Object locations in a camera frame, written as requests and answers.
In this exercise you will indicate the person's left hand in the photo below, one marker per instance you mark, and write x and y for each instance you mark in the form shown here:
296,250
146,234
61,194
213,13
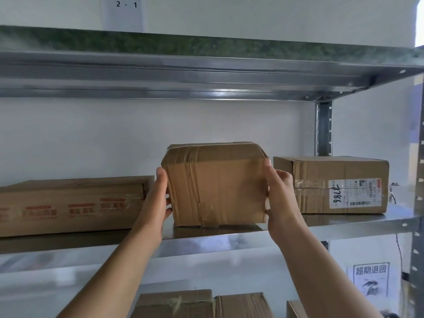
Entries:
152,218

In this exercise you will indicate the person's right hand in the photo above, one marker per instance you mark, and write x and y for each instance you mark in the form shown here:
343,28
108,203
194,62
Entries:
283,211

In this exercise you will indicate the cardboard box with handwritten label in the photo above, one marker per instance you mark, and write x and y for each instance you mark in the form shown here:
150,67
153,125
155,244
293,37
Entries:
314,172

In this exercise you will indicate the tape-wrapped cubic cardboard box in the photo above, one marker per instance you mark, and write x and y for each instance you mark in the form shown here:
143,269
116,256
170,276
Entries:
215,188

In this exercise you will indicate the long box red print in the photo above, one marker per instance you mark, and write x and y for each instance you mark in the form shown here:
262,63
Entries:
66,202

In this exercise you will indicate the boxes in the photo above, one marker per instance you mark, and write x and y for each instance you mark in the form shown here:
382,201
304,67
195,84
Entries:
172,306

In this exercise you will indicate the metal shelving rack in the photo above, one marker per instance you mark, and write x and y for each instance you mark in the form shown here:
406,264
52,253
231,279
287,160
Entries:
165,76

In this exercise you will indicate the person's left forearm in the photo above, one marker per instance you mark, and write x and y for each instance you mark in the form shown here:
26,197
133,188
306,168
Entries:
109,281

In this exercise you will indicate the person's right forearm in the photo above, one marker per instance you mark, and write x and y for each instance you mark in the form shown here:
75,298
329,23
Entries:
328,281

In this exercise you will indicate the white printed notice sheet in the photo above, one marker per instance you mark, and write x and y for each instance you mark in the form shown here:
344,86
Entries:
367,281

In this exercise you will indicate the dark-framed window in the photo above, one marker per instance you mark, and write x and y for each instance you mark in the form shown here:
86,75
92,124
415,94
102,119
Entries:
420,23

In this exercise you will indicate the white paper wall sign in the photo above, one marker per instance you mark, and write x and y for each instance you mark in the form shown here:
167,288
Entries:
126,16

